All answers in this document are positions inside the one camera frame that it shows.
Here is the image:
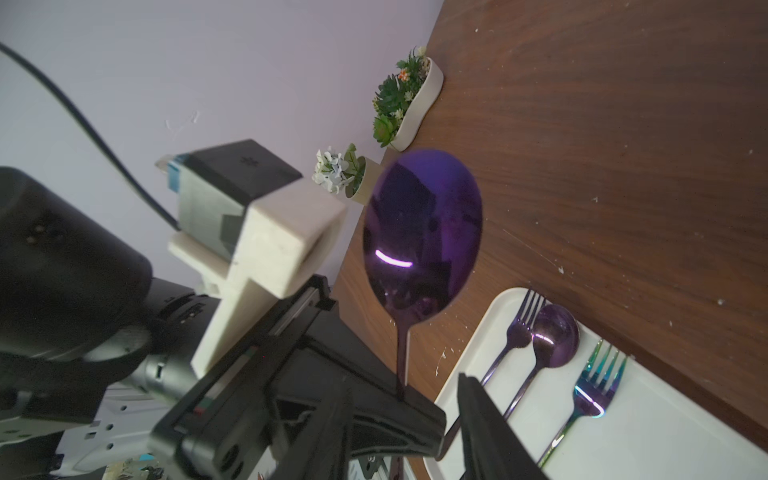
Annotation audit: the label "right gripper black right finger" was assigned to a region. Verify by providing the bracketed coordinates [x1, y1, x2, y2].
[457, 374, 547, 480]

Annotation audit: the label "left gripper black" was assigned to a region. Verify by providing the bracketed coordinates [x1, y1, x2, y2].
[148, 275, 446, 479]

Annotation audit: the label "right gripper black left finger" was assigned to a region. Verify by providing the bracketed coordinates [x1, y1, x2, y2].
[271, 377, 354, 479]

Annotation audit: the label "rainbow iridescent fork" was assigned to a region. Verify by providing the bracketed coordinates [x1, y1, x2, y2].
[537, 339, 630, 469]

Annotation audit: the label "purple fork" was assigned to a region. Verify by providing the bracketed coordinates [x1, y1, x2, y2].
[437, 287, 547, 455]

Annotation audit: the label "purple spoon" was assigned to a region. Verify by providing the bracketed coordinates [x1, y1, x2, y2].
[503, 304, 580, 420]
[363, 149, 484, 399]

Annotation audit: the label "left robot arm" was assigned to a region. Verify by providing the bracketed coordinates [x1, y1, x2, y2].
[1, 167, 446, 479]

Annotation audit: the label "white square tray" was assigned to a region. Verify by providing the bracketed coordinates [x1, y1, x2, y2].
[422, 286, 768, 480]

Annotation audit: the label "small white flower pot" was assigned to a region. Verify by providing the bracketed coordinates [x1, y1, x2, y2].
[312, 144, 384, 205]

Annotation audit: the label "succulents in white planter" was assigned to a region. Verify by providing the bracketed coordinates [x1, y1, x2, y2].
[373, 47, 445, 152]

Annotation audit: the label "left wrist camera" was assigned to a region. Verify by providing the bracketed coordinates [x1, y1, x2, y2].
[156, 139, 347, 378]

